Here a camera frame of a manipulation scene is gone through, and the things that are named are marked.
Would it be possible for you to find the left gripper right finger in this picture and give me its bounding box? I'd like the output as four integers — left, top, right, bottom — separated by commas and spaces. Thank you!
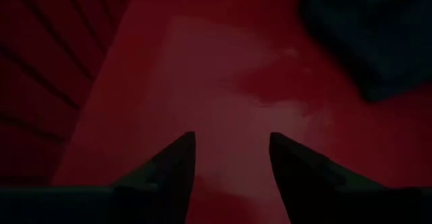
269, 132, 391, 224

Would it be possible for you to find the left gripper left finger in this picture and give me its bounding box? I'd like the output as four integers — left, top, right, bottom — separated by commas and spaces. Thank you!
113, 131, 197, 224

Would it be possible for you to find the red plastic laundry bin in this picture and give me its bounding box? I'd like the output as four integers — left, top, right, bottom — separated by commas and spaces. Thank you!
0, 0, 432, 224

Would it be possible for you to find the plain dark navy garment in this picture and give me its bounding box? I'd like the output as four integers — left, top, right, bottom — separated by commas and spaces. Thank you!
298, 0, 432, 103

